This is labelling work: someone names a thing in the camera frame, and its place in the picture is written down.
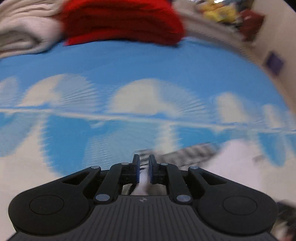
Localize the white striped hooded sweater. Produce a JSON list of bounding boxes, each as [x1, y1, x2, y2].
[[121, 139, 296, 241]]

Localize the blue white patterned bedsheet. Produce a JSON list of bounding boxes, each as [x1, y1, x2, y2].
[[1, 38, 295, 240]]

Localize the red folded blanket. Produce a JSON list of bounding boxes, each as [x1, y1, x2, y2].
[[61, 0, 185, 45]]

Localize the yellow plush toys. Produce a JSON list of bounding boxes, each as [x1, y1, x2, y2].
[[195, 1, 240, 24]]

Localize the cream folded blanket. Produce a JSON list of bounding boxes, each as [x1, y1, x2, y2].
[[1, 1, 64, 58]]

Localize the purple box by wall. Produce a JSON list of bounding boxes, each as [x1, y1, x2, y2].
[[264, 51, 285, 76]]

